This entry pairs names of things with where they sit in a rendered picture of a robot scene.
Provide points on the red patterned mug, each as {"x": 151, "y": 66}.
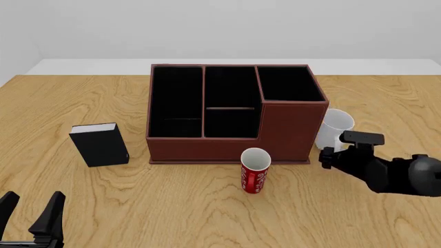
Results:
{"x": 255, "y": 178}

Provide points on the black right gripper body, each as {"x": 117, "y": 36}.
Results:
{"x": 326, "y": 158}

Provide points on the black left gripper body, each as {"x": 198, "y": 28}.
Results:
{"x": 31, "y": 244}

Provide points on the red-brown desk caddy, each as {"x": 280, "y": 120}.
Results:
{"x": 289, "y": 129}

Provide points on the black book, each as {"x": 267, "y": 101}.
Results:
{"x": 100, "y": 147}

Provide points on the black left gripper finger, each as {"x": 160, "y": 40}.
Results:
{"x": 7, "y": 206}
{"x": 50, "y": 222}

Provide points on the white mug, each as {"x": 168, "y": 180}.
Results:
{"x": 332, "y": 129}

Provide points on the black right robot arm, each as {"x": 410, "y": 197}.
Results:
{"x": 389, "y": 175}

